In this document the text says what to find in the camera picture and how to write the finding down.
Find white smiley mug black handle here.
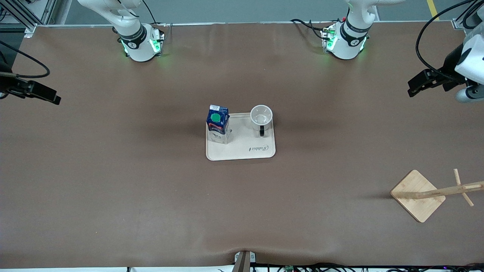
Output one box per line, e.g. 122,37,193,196
250,105,274,138

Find blue milk carton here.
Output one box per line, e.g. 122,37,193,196
206,105,230,145

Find cream plastic tray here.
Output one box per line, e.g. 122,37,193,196
205,112,276,162

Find wooden mug stand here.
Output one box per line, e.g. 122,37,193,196
390,168,484,223

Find brown table cover mat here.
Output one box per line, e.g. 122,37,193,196
0,22,484,269

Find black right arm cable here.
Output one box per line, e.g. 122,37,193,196
0,40,51,79

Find aluminium frame profile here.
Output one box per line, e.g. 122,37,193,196
0,0,57,38

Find black base cable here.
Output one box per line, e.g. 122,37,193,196
141,0,169,27

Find black base cables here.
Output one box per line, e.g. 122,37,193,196
290,18,331,41

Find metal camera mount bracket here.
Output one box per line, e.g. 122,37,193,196
234,250,256,272

